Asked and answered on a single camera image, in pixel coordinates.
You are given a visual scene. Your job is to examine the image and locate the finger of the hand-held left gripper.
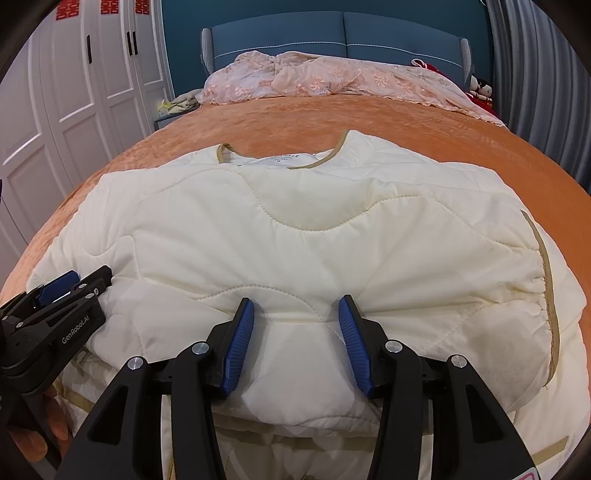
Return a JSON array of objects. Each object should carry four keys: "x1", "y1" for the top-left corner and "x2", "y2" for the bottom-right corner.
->
[
  {"x1": 0, "y1": 264, "x2": 115, "y2": 330},
  {"x1": 25, "y1": 270, "x2": 81, "y2": 308}
]

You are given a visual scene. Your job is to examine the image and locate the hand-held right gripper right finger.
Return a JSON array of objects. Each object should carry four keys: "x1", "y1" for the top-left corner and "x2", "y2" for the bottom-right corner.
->
[{"x1": 338, "y1": 294, "x2": 541, "y2": 480}]

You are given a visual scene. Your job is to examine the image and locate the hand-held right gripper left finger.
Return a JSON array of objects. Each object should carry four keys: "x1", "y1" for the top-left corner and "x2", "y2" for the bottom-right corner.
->
[{"x1": 54, "y1": 298, "x2": 256, "y2": 480}]

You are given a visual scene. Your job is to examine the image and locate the person's left hand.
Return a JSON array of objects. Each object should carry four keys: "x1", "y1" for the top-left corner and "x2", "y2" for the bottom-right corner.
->
[{"x1": 7, "y1": 391, "x2": 71, "y2": 463}]

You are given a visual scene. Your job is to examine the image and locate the white wardrobe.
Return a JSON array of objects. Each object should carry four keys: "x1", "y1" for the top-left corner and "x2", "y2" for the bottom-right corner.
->
[{"x1": 0, "y1": 0, "x2": 177, "y2": 261}]

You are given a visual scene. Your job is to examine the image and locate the cream cloth bundle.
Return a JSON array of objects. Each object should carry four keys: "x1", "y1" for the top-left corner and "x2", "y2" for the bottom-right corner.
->
[{"x1": 174, "y1": 90, "x2": 203, "y2": 114}]

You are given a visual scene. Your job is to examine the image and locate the orange plush blanket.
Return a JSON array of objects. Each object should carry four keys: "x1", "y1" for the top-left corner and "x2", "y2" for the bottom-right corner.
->
[{"x1": 0, "y1": 91, "x2": 591, "y2": 480}]

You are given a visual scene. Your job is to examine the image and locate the pink lace quilt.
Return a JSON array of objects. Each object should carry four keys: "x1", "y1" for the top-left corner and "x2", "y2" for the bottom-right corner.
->
[{"x1": 201, "y1": 51, "x2": 504, "y2": 126}]

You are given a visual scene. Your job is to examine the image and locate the plush doll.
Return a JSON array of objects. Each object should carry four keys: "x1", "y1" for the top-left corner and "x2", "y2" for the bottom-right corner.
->
[{"x1": 465, "y1": 75, "x2": 495, "y2": 108}]

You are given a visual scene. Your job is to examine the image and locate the blue upholstered headboard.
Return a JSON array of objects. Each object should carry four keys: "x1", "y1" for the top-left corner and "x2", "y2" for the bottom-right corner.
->
[{"x1": 201, "y1": 11, "x2": 472, "y2": 93}]

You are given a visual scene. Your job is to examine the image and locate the grey curtain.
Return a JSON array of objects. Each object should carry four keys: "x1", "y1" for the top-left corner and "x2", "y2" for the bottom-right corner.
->
[{"x1": 485, "y1": 0, "x2": 591, "y2": 197}]

